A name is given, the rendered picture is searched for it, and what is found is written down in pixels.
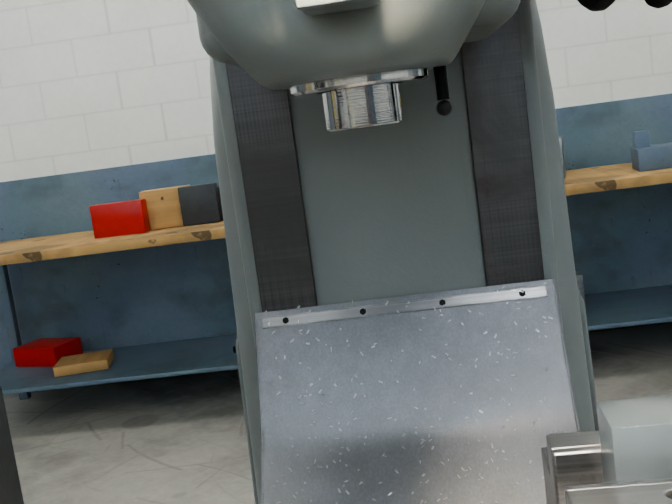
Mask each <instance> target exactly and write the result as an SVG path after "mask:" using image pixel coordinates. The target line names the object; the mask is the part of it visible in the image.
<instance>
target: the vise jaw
mask: <svg viewBox="0 0 672 504"><path fill-rule="evenodd" d="M564 492H565V502H566V504H672V478H666V479H653V480H641V481H628V482H615V483H603V484H590V485H577V486H567V487H565V489H564Z"/></svg>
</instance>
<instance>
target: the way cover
mask: <svg viewBox="0 0 672 504"><path fill-rule="evenodd" d="M545 282H546V284H544V285H543V283H545ZM503 286H505V287H504V288H502V287H503ZM521 288H523V289H521ZM511 289H515V291H511ZM497 290H498V292H497ZM520 291H524V293H523V292H520ZM387 301H389V302H388V303H387V305H385V303H386V302H387ZM408 301H410V303H408V304H407V302H408ZM506 302H508V304H506ZM517 302H521V303H517ZM406 305H407V307H406ZM442 305H444V307H442ZM529 306H531V307H530V308H529V309H527V307H529ZM434 308H435V309H436V310H434ZM517 308H520V309H517ZM440 309H441V312H440ZM309 310H311V312H309ZM397 310H398V311H399V313H398V312H397ZM468 310H470V311H471V313H470V312H469V311H468ZM479 313H481V314H479ZM440 314H442V315H443V316H440V317H438V315H440ZM482 314H484V315H483V316H482ZM542 316H545V317H546V319H544V318H542ZM548 316H549V317H552V318H553V320H552V319H549V318H548ZM422 318H426V319H422ZM450 319H451V321H449V322H448V320H450ZM298 320H299V323H298ZM514 321H516V323H517V325H516V324H515V323H514ZM544 321H546V322H548V323H544ZM269 322H270V323H269ZM268 323H269V325H270V326H269V325H268ZM461 323H463V324H464V325H462V324H461ZM525 327H526V328H527V329H525ZM340 328H341V330H339V329H340ZM419 328H420V329H421V330H422V331H420V330H419ZM536 328H537V329H538V330H539V332H538V331H536V330H535V329H536ZM301 329H302V331H300V332H301V333H302V335H301V334H300V332H299V330H301ZM308 330H309V332H308ZM274 331H275V332H274ZM485 331H487V333H486V334H483V333H484V332H485ZM254 332H255V350H256V367H257V385H258V403H259V420H260V438H261V504H277V502H279V501H280V502H281V503H279V504H336V502H337V504H420V502H421V500H423V502H422V504H425V503H424V502H425V501H427V503H426V504H477V503H479V502H480V504H482V502H481V501H483V503H484V504H547V499H546V490H545V480H544V478H542V476H544V470H543V461H542V451H541V448H543V447H547V438H546V436H547V435H552V434H553V433H554V432H555V430H556V433H554V434H563V433H564V431H566V432H567V433H575V432H581V431H580V427H579V422H578V416H577V411H576V405H575V399H574V394H573V388H572V382H571V376H570V370H569V364H568V358H567V352H566V347H565V341H564V335H563V329H562V323H561V317H560V311H559V305H558V300H557V294H556V288H555V282H554V279H547V280H539V281H530V282H521V283H513V284H504V285H495V286H487V287H478V288H469V289H461V290H452V291H443V292H435V293H426V294H417V295H408V296H400V297H391V298H382V299H374V300H365V301H356V302H353V303H352V302H348V303H339V304H330V305H322V306H313V307H304V308H296V309H287V310H278V311H270V312H261V313H254ZM273 332H274V333H273ZM307 332H308V333H307ZM272 333H273V334H272ZM306 333H307V334H306ZM495 334H497V336H496V338H494V336H495ZM539 335H540V338H538V337H539ZM545 335H546V336H547V338H546V337H545ZM315 338H318V339H320V341H317V340H316V339H315ZM292 339H294V341H292V342H290V341H291V340H292ZM347 340H348V342H346V341H347ZM498 341H499V342H500V343H498ZM306 343H310V345H308V344H306ZM374 343H377V344H376V345H374ZM325 344H327V346H326V345H325ZM445 344H447V345H445ZM348 345H349V347H348ZM373 345H374V346H375V347H373V348H371V346H373ZM330 347H331V348H332V352H331V349H330ZM506 348H509V349H510V350H507V349H506ZM529 348H530V349H529ZM528 349H529V350H528ZM402 350H403V352H401V351H402ZM489 351H491V355H490V356H489ZM360 352H362V354H363V355H364V356H362V354H361V353H360ZM497 352H499V353H500V354H502V353H503V354H502V355H500V354H499V355H498V353H497ZM513 352H518V353H513ZM446 353H447V354H449V355H447V354H446ZM284 355H286V359H284ZM432 355H433V356H435V357H436V359H435V358H434V357H432ZM276 356H277V359H276V358H275V357H276ZM514 356H515V358H514V359H513V357H514ZM506 357H508V358H506ZM448 358H450V359H451V360H450V359H448ZM476 358H478V359H477V361H476V362H475V360H476ZM391 360H392V362H391ZM403 360H405V361H404V362H403ZM419 361H420V364H419ZM496 361H498V362H499V363H497V362H496ZM534 361H536V362H534ZM299 362H301V364H299ZM460 364H462V365H460ZM475 365H477V367H476V368H475ZM308 367H309V368H311V370H309V369H307V368H308ZM546 368H548V369H547V371H546V370H545V369H546ZM355 375H356V376H357V378H356V376H355ZM511 375H515V376H511ZM278 376H281V378H282V379H281V380H280V378H279V377H278ZM516 377H517V379H515V380H514V378H516ZM319 378H320V380H319ZM352 378H353V380H352ZM496 378H497V379H499V381H497V380H495V379H496ZM504 378H506V380H504ZM351 380H352V381H351ZM379 380H380V381H382V382H383V383H381V382H379ZM397 381H399V383H397ZM311 383H313V385H311V386H310V385H309V384H311ZM334 383H336V385H337V386H335V385H334ZM360 383H363V385H360ZM461 385H462V386H461ZM460 386H461V387H460ZM510 387H511V389H512V391H511V389H510ZM414 388H415V391H413V389H414ZM321 389H322V391H321V392H320V393H323V394H324V395H323V394H320V393H318V392H319V391H320V390H321ZM306 390H307V393H306ZM279 391H280V393H279V394H278V395H277V393H278V392H279ZM470 392H472V393H473V394H469V393H470ZM309 394H312V396H309ZM355 394H356V397H355V398H353V397H354V395H355ZM300 395H302V396H301V398H300V399H299V397H300ZM304 395H307V396H305V397H304ZM364 395H365V396H366V397H364ZM490 397H491V399H490ZM544 397H546V400H545V399H544ZM501 398H504V399H505V400H506V401H505V402H504V401H503V400H502V399H501ZM540 400H541V401H542V402H540ZM321 401H322V403H323V404H322V405H321V403H320V402H321ZM329 401H332V402H330V403H329ZM300 402H302V403H304V405H302V404H299V403H300ZM454 402H455V403H454ZM509 403H510V405H508V404H509ZM549 405H550V406H549ZM414 407H418V409H416V408H414ZM425 408H426V409H427V410H425ZM479 409H480V410H481V411H483V413H481V412H480V411H479ZM313 410H314V411H313ZM312 411H313V412H312ZM352 411H353V412H352ZM314 412H316V413H315V414H311V413H314ZM351 412H352V414H351ZM276 415H278V417H276ZM326 416H329V417H330V418H328V417H326ZM510 416H512V417H510ZM390 417H392V418H390ZM465 417H468V418H465ZM540 417H541V418H542V419H541V420H540V421H538V420H537V419H539V418H540ZM354 418H357V419H355V420H353V419H354ZM387 418H390V419H387ZM439 418H441V419H440V420H439ZM394 419H397V420H396V421H395V420H394ZM506 419H508V420H507V421H506ZM476 420H478V421H477V422H476ZM313 421H315V423H313ZM348 421H350V423H349V425H347V423H348ZM533 421H534V422H535V426H533ZM338 422H340V424H338ZM475 422H476V423H475ZM308 424H313V425H308ZM330 425H331V426H333V427H330ZM429 426H433V427H429ZM503 426H505V427H504V428H503V429H502V427H503ZM415 427H417V429H416V428H415ZM516 427H517V429H516V430H515V431H514V429H515V428H516ZM339 428H340V429H341V430H342V431H340V430H339ZM533 428H535V430H533ZM551 431H553V433H551ZM415 432H417V434H415ZM372 433H373V434H374V436H372ZM404 433H405V434H406V435H405V436H404V437H403V436H402V435H403V434H404ZM428 435H430V438H428ZM484 435H485V436H486V438H485V436H484ZM500 435H501V436H502V438H501V436H500ZM315 436H316V437H317V438H315ZM359 436H360V437H359ZM365 436H367V438H366V439H365V438H364V437H365ZM291 437H292V439H290V438H291ZM309 437H310V439H308V438H309ZM334 437H335V438H339V439H335V438H334ZM421 439H424V440H425V441H423V440H421ZM431 439H432V440H431ZM478 439H479V440H480V442H479V441H478ZM429 440H431V441H429ZM422 441H423V444H422V445H421V444H420V443H421V442H422ZM468 442H469V444H468ZM364 443H365V445H364ZM492 443H493V447H494V448H492V445H491V444H492ZM326 444H327V446H328V447H326V446H325V445H326ZM291 445H293V446H294V447H293V448H292V447H291ZM423 445H424V446H423ZM402 446H403V447H404V448H406V449H403V448H402ZM422 446H423V447H422ZM432 446H434V448H433V450H431V448H432ZM341 447H344V448H341ZM346 447H348V448H349V449H350V451H348V450H347V448H346ZM421 447H422V448H421ZM330 449H332V450H331V451H330ZM497 449H498V451H496V450H497ZM502 449H503V450H504V451H505V452H502ZM284 450H286V451H284ZM494 451H496V453H495V452H494ZM340 452H341V453H342V454H341V455H340V454H339V453H340ZM384 453H385V455H384V456H382V455H383V454H384ZM296 454H299V455H296ZM516 454H518V455H516ZM289 455H290V457H289V458H287V457H288V456H289ZM514 455H516V456H514ZM385 456H387V457H385ZM491 457H492V459H493V461H494V462H492V460H491ZM503 458H507V459H503ZM315 459H316V462H315V463H314V461H315ZM448 459H449V461H448ZM333 460H335V462H336V463H334V461H333ZM339 460H341V462H339ZM419 460H421V463H419ZM530 460H531V464H530V463H529V461H530ZM441 461H442V462H443V463H444V465H443V464H442V463H441ZM485 461H488V464H486V463H484V462H485ZM271 463H273V464H271ZM346 464H347V465H348V466H346ZM326 465H328V468H326ZM317 466H322V468H321V467H317ZM307 467H309V469H307ZM461 467H463V468H464V470H467V469H468V471H464V470H462V468H461ZM468 467H470V468H471V470H470V469H469V468H468ZM497 467H498V471H497ZM288 468H290V469H291V470H292V472H291V470H290V469H288ZM358 469H359V471H358ZM395 469H396V470H397V471H398V472H399V473H397V472H396V471H395ZM309 470H310V472H309ZM479 473H480V476H479ZM423 474H425V475H424V476H422V475H423ZM457 474H459V476H460V477H461V478H459V477H458V476H457ZM282 475H284V477H282ZM465 475H467V476H466V477H465ZM481 476H482V477H483V479H482V478H480V477H481ZM428 479H429V481H428V482H427V483H425V482H426V481H427V480H428ZM478 479H481V480H478ZM527 479H528V480H529V481H530V482H529V481H528V480H527ZM278 480H279V482H277V483H276V481H278ZM346 480H348V481H347V482H344V481H346ZM305 481H306V484H305V483H304V482H305ZM361 481H362V482H363V483H362V484H360V485H359V483H360V482H361ZM379 482H382V483H380V484H379ZM420 482H422V483H420ZM284 483H287V484H285V485H283V484H284ZM517 483H519V484H517ZM273 485H275V486H276V488H274V487H273ZM343 485H345V487H344V486H343ZM514 485H515V487H513V486H514ZM338 488H339V489H340V491H341V492H340V493H339V491H338ZM303 489H304V491H302V490H303ZM346 490H347V491H348V492H349V493H350V494H349V495H348V494H347V492H346ZM412 491H413V492H414V493H413V494H411V493H412ZM295 492H297V493H298V494H296V493H295ZM391 492H392V493H391ZM450 492H452V493H450ZM504 492H507V493H504ZM390 493H391V494H390ZM388 494H390V495H388ZM440 494H441V495H440ZM508 494H511V496H507V497H506V495H508ZM293 495H294V496H295V497H296V498H295V497H294V496H293ZM446 497H448V498H447V499H445V500H443V498H446ZM373 498H374V499H375V500H376V501H374V500H373ZM439 498H440V500H439V501H437V500H438V499H439ZM311 499H312V501H311V502H310V500H311ZM496 501H498V502H497V503H496Z"/></svg>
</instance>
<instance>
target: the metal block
mask: <svg viewBox="0 0 672 504"><path fill-rule="evenodd" d="M596 404H597V414H598V425H599V436H600V447H601V457H602V468H603V479H604V483H615V482H628V481H641V480H653V479H666V478H672V395H661V396H650V397H639V398H628V399H617V400H606V401H597V403H596Z"/></svg>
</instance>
